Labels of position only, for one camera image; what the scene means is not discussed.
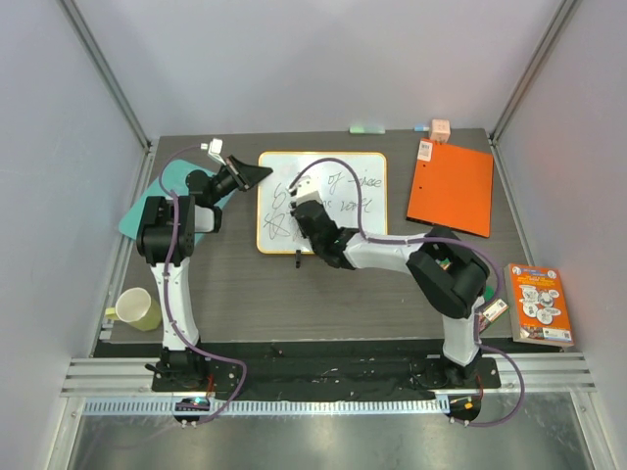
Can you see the green book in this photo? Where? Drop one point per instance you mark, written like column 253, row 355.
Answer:
column 495, row 308

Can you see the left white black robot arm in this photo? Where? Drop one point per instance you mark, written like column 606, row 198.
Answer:
column 166, row 239

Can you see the slotted grey cable duct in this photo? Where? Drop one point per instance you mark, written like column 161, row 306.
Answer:
column 165, row 406

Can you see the yellow framed whiteboard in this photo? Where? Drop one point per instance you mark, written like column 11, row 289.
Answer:
column 352, row 187

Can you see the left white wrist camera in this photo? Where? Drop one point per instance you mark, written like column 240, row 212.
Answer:
column 213, row 150

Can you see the pale yellow mug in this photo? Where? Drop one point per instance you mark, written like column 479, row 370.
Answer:
column 136, row 308

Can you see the orange book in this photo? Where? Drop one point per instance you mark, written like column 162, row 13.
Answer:
column 537, row 306

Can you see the green white eraser block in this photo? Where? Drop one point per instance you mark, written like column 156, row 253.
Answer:
column 366, row 130

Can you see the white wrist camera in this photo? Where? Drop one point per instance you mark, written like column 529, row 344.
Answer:
column 213, row 150
column 304, row 190

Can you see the pink cube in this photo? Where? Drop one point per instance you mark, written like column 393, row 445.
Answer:
column 440, row 130

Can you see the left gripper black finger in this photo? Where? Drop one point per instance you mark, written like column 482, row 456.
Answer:
column 249, row 180
column 235, row 167

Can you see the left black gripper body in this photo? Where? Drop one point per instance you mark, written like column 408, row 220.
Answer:
column 224, row 185

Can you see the orange folder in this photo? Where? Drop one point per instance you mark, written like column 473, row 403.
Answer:
column 452, row 186

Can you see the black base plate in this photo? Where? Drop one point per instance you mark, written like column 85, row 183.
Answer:
column 325, row 371

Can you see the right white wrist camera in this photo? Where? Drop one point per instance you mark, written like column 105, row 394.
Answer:
column 304, row 190

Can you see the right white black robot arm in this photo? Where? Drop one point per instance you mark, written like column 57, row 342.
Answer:
column 451, row 276

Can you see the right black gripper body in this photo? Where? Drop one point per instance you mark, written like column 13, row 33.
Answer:
column 304, row 231

